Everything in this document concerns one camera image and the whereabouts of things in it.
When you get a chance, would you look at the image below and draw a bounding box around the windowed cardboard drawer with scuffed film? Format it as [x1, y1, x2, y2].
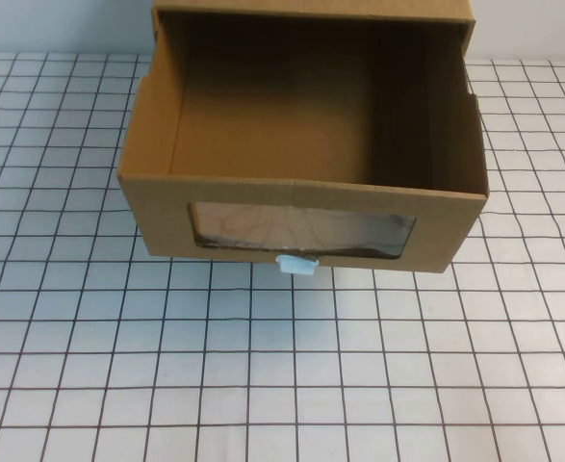
[116, 9, 493, 276]

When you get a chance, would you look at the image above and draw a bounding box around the white plastic drawer handle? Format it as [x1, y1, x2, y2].
[274, 254, 321, 276]

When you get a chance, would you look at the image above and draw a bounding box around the cardboard shoe box outer shell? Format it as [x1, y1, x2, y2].
[150, 0, 478, 59]

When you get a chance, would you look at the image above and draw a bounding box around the white grid-patterned tablecloth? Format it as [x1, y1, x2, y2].
[0, 50, 565, 462]

